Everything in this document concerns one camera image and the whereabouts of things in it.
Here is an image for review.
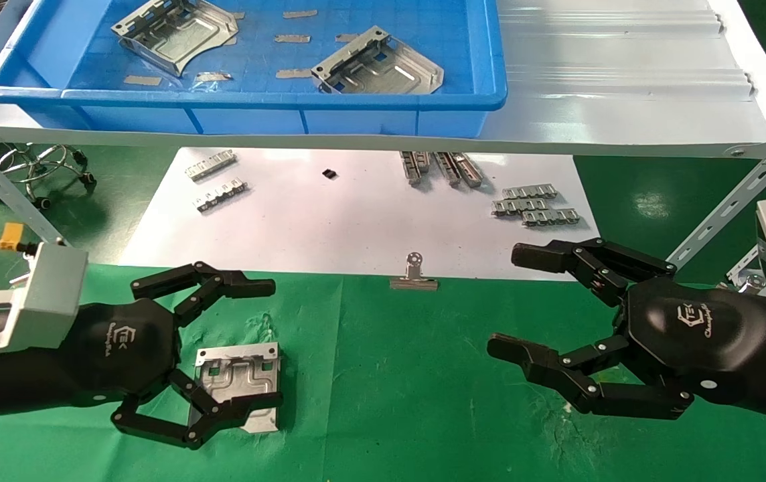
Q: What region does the stamped sheet metal part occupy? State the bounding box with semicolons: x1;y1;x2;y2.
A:
311;25;446;96
112;0;240;76
194;341;282;435

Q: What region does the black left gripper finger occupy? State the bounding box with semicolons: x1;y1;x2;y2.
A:
130;260;277;329
110;368;284;451

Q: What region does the white metal shelf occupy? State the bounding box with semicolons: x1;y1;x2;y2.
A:
0;0;766;160

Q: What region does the green cloth mat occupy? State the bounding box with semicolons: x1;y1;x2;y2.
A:
0;261;766;482

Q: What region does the blue plastic bin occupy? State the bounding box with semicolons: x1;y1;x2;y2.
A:
0;0;509;139

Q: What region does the yellow cable connector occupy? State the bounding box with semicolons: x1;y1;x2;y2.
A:
0;222;26;252

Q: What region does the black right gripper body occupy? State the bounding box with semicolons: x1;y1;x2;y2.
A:
615;277;766;406

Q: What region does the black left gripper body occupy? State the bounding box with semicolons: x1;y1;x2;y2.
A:
62;297;181;410

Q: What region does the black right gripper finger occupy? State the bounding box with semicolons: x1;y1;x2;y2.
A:
511;237;679;308
487;332;696;422

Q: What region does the perforated angle iron brace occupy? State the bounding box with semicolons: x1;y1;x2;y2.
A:
0;131;84;264
667;120;766;270

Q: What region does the white paper sheet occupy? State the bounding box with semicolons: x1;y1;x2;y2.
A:
119;147;602;282

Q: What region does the chrome stool base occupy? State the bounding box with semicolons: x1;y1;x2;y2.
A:
0;143;97;210

